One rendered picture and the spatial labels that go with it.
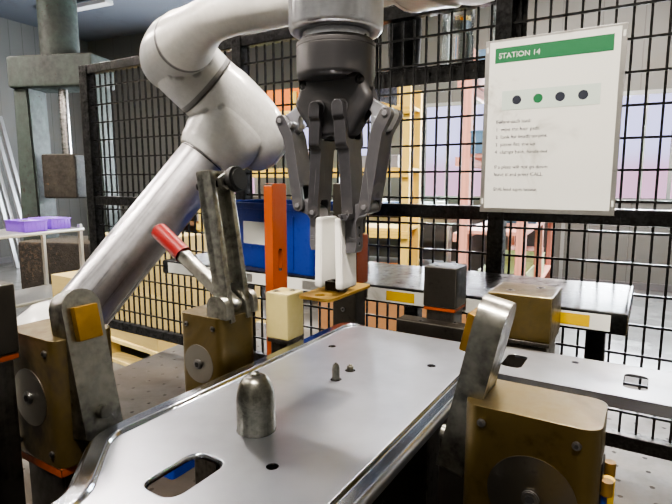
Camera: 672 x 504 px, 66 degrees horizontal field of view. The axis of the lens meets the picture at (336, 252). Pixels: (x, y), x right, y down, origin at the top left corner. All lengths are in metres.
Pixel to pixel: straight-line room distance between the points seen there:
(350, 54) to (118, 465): 0.38
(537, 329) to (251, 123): 0.62
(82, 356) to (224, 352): 0.17
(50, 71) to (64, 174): 1.03
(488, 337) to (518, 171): 0.64
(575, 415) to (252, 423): 0.24
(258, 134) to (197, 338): 0.50
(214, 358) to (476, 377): 0.32
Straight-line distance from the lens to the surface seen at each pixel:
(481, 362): 0.40
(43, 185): 6.45
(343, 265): 0.50
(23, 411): 0.57
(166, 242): 0.66
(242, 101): 1.00
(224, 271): 0.59
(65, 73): 6.13
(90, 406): 0.51
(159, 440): 0.46
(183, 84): 0.99
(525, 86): 1.01
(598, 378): 0.62
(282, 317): 0.65
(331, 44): 0.49
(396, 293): 0.85
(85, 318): 0.50
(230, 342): 0.60
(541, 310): 0.70
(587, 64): 1.00
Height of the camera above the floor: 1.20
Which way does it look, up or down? 8 degrees down
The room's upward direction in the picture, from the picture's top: straight up
